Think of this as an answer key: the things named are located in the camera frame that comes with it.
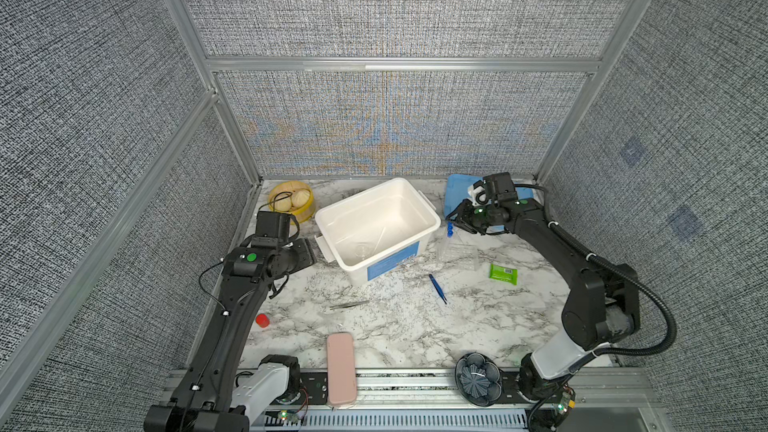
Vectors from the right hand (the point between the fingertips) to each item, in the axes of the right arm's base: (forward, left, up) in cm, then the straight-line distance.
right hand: (449, 217), depth 88 cm
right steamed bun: (+17, +49, -9) cm, 53 cm away
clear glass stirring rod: (-2, +22, -13) cm, 25 cm away
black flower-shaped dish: (-39, -4, -16) cm, 42 cm away
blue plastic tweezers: (-15, +3, -16) cm, 22 cm away
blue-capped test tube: (-6, 0, -1) cm, 6 cm away
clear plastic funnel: (-4, +26, -12) cm, 29 cm away
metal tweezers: (-20, +30, -17) cm, 40 cm away
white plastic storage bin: (+5, +22, -13) cm, 26 cm away
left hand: (-15, +40, +3) cm, 42 cm away
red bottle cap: (-25, +53, -13) cm, 60 cm away
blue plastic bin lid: (+28, -9, -15) cm, 34 cm away
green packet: (-10, -18, -16) cm, 26 cm away
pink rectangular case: (-37, +30, -14) cm, 50 cm away
